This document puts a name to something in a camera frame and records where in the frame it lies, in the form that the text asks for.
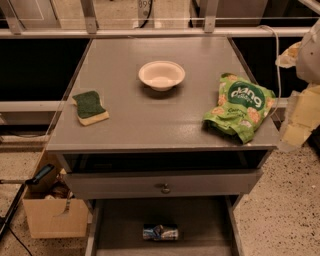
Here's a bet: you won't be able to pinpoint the black handled tool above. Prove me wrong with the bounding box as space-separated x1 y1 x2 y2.
0 164 55 185

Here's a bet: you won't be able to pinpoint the white cable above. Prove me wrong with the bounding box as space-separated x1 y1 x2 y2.
257 24 283 118

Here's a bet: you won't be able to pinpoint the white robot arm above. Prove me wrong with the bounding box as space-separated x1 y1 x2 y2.
275 20 320 152

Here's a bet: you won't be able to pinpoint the cardboard box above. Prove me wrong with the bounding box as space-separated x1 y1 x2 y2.
22 150 89 239

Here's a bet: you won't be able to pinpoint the black cable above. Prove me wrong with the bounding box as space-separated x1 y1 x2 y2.
0 183 34 256

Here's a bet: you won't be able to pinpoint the grey top drawer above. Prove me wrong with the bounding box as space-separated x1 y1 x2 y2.
64 169 263 200

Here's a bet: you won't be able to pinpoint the grey drawer cabinet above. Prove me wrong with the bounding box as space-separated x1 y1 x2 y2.
45 35 280 256

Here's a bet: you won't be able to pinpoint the white paper bowl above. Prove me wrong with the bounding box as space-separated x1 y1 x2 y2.
138 61 185 91

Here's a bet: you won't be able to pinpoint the open grey middle drawer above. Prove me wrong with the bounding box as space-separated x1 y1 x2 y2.
85 196 245 256

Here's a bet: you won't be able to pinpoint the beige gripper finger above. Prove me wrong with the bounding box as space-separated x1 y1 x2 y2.
278 85 320 152

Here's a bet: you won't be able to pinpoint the green and yellow sponge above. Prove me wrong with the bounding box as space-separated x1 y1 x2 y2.
72 91 109 126

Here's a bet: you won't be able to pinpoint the blue redbull can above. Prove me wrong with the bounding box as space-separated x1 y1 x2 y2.
143 224 179 241

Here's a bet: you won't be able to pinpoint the metal railing frame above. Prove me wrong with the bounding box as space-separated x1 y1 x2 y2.
0 0 320 38

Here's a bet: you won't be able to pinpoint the green dang chips bag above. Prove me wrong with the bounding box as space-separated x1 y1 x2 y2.
203 73 276 144

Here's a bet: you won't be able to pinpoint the brass drawer knob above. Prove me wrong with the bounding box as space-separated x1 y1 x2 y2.
161 184 171 194

